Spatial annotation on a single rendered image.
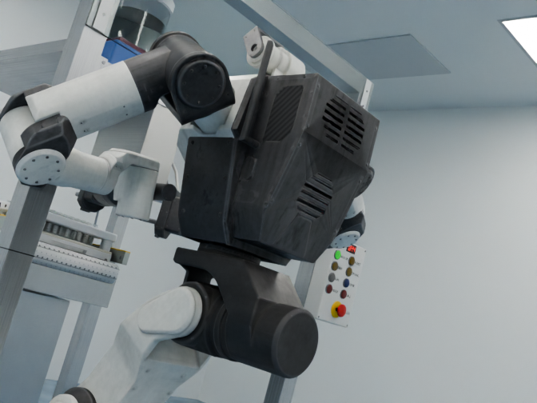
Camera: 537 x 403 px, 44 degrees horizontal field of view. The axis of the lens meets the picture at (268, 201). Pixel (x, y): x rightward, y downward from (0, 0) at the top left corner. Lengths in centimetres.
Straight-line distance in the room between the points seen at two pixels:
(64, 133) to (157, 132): 65
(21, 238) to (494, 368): 387
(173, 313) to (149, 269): 471
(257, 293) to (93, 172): 36
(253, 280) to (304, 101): 30
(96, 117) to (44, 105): 8
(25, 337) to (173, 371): 54
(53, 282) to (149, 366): 45
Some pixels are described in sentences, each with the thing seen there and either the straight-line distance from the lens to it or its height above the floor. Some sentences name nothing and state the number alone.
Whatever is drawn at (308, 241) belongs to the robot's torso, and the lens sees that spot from 116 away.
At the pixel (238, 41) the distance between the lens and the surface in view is 179.
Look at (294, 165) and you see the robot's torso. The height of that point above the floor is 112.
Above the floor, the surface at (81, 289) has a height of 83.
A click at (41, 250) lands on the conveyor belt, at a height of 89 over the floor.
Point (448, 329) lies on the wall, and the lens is 503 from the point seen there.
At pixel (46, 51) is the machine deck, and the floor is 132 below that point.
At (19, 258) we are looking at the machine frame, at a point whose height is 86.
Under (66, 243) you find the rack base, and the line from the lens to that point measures 163.
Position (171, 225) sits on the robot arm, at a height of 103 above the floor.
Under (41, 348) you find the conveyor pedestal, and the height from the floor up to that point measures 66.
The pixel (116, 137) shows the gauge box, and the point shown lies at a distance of 176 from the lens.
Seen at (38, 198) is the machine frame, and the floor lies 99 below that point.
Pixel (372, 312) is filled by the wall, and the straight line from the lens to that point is 538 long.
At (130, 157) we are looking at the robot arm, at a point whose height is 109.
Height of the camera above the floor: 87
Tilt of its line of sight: 10 degrees up
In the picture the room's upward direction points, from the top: 15 degrees clockwise
